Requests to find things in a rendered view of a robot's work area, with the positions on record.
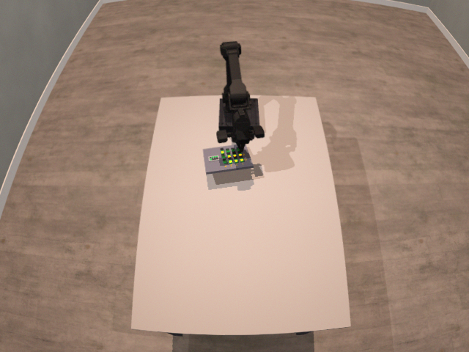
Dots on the grey switch panel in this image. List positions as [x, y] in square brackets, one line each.
[221, 159]

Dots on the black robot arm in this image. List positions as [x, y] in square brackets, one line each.
[237, 94]

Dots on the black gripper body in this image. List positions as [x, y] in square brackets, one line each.
[221, 135]

